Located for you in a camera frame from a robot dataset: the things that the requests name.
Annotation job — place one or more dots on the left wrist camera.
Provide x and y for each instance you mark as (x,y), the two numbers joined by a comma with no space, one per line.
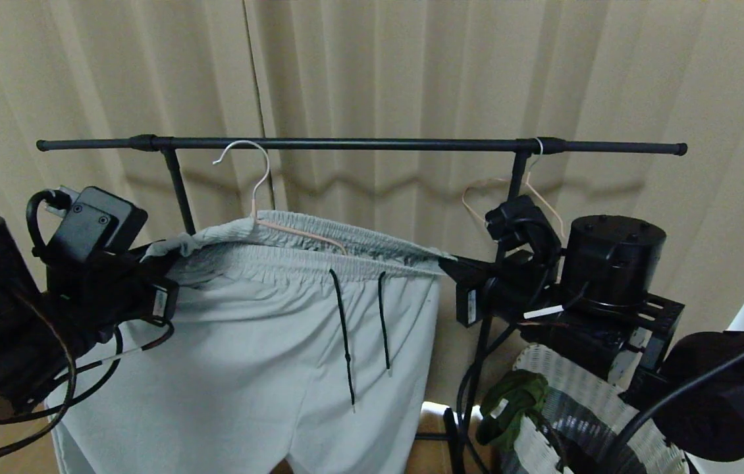
(92,220)

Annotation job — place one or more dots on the white laundry basket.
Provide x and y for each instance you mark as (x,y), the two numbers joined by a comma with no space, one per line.
(583,421)

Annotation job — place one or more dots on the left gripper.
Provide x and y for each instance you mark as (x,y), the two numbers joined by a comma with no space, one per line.
(115,289)

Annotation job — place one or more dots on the beige curtain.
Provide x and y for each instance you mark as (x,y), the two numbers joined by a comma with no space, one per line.
(378,66)

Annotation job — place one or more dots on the green garment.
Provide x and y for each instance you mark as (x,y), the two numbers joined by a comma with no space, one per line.
(517,395)

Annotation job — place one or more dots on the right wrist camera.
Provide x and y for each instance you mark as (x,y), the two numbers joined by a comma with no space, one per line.
(520,224)

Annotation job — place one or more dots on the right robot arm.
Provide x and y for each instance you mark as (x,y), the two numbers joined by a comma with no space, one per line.
(615,257)

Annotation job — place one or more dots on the pink clothes hanger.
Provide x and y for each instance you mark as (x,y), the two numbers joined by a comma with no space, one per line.
(548,201)
(265,174)

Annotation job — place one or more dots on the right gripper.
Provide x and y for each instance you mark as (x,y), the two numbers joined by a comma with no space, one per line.
(510,289)

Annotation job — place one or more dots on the black clothes rack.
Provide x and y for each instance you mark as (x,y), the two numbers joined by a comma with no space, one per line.
(359,143)

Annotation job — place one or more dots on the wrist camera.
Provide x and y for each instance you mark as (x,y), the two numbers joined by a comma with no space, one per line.
(92,220)
(520,224)

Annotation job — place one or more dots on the pale grey shorts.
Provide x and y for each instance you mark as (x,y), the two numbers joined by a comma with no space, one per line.
(247,355)

